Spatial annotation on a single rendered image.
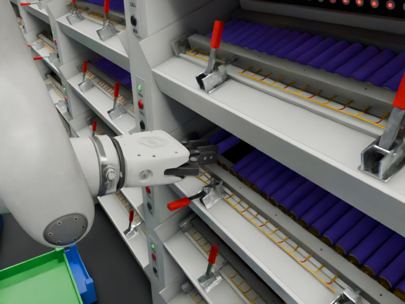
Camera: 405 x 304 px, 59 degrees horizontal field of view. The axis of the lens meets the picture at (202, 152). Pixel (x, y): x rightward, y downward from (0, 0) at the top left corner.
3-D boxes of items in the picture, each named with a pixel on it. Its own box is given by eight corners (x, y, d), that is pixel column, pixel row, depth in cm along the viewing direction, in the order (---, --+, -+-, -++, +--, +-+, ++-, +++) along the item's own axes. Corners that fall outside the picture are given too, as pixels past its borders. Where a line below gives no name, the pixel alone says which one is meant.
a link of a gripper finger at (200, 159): (192, 156, 53) (228, 151, 57) (182, 148, 56) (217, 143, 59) (190, 175, 55) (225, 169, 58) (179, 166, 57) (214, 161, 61)
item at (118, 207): (156, 286, 100) (135, 259, 92) (90, 185, 145) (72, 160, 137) (213, 240, 106) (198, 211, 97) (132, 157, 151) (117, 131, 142)
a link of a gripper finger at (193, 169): (192, 176, 50) (204, 161, 55) (141, 163, 51) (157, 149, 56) (191, 183, 50) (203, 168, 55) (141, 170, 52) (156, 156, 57)
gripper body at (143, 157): (120, 155, 45) (195, 146, 51) (94, 127, 53) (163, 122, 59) (117, 205, 48) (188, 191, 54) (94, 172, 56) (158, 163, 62)
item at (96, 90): (146, 163, 81) (119, 114, 73) (73, 91, 126) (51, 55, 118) (215, 116, 87) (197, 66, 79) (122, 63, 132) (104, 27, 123)
